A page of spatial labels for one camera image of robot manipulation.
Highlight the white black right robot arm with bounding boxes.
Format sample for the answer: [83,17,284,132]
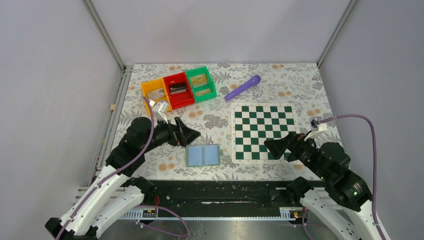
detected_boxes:
[264,132,390,240]

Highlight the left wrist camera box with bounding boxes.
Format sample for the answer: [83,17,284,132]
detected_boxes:
[149,100,169,123]

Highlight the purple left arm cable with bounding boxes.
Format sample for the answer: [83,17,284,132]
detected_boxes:
[54,96,191,240]

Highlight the green plastic bin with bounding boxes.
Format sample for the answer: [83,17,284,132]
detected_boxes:
[184,66,217,103]

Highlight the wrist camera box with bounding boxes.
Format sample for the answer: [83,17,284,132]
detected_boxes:
[149,100,169,123]
[308,116,328,132]

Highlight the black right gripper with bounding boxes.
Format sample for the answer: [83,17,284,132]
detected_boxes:
[263,129,331,181]

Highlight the green white chessboard mat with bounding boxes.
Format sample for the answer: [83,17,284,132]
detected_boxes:
[230,103,300,165]

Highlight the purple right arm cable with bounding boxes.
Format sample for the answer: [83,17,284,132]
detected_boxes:
[301,114,388,240]

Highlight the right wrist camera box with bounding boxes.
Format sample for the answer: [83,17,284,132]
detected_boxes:
[308,116,328,132]

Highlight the yellow plastic bin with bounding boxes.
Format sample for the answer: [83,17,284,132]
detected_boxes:
[141,78,173,112]

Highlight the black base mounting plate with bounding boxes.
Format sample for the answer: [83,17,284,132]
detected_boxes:
[123,180,320,219]

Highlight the floral patterned tablecloth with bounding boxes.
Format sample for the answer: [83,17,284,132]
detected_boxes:
[133,63,333,181]

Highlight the gold card stack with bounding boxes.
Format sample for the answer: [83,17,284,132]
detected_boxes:
[189,74,208,88]

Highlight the red plastic bin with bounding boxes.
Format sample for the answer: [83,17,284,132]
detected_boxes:
[163,72,195,110]

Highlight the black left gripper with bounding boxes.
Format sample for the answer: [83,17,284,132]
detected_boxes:
[141,114,201,154]

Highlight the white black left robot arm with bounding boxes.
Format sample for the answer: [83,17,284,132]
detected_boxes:
[44,117,201,240]

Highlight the purple plastic tube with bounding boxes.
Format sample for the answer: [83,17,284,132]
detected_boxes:
[224,75,261,102]

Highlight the silver card stack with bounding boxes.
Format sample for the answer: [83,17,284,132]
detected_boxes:
[146,88,166,102]

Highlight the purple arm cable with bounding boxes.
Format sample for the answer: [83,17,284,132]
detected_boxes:
[54,96,191,240]
[301,114,388,240]

